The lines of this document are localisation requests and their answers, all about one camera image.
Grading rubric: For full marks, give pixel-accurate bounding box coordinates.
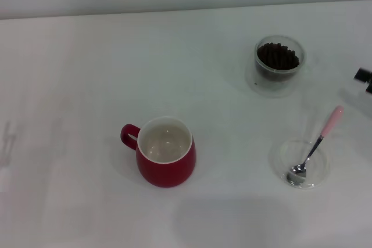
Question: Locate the clear glass cup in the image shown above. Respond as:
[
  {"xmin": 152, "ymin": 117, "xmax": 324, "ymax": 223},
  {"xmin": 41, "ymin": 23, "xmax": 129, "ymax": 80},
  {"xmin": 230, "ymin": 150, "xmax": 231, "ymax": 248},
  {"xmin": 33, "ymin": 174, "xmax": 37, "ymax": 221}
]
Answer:
[{"xmin": 245, "ymin": 35, "xmax": 311, "ymax": 98}]

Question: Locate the red ceramic mug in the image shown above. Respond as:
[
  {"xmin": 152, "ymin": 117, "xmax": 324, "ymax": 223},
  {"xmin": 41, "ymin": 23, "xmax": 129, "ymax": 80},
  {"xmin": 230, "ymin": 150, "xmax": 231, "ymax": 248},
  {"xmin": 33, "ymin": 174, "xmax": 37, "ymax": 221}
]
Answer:
[{"xmin": 120, "ymin": 116, "xmax": 197, "ymax": 188}]

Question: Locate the coffee beans pile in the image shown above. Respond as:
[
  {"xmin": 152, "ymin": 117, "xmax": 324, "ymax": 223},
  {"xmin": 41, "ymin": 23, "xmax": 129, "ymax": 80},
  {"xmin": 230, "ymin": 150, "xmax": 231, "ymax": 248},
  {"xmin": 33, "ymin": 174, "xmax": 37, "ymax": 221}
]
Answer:
[{"xmin": 256, "ymin": 42, "xmax": 300, "ymax": 83}]

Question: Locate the pink handled metal spoon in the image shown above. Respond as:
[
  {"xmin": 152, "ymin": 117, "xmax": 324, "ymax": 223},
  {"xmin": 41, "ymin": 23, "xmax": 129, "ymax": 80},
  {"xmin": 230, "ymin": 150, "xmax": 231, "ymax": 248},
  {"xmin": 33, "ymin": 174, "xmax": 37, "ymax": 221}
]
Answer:
[{"xmin": 286, "ymin": 105, "xmax": 345, "ymax": 186}]

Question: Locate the clear glass saucer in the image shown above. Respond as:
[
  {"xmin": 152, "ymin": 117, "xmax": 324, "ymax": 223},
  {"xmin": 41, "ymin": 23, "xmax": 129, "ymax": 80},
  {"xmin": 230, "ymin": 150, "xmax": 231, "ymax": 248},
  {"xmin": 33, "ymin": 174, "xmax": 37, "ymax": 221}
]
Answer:
[{"xmin": 267, "ymin": 138, "xmax": 332, "ymax": 190}]

